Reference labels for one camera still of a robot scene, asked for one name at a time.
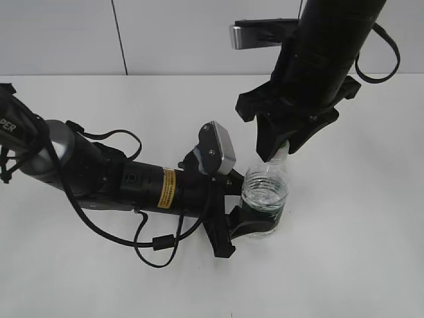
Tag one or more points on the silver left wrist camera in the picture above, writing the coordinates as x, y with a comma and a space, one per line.
216, 149

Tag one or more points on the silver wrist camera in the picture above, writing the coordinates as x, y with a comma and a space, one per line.
216, 149
249, 34

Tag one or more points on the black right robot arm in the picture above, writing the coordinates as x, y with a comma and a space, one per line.
310, 76

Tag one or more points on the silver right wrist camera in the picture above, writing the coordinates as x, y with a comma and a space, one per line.
249, 34

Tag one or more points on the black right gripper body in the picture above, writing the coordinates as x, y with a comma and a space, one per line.
264, 100

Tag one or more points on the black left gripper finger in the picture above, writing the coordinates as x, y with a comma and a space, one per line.
247, 221
233, 183

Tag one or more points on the white green bottle cap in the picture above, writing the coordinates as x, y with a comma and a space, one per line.
285, 147

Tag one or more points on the clear Cestbon water bottle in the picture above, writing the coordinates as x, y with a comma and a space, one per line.
265, 186

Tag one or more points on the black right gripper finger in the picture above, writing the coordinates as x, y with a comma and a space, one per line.
271, 135
302, 135

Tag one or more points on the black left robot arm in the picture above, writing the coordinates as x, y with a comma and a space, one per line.
98, 177

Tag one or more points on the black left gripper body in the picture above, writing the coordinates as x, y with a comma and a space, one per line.
212, 216

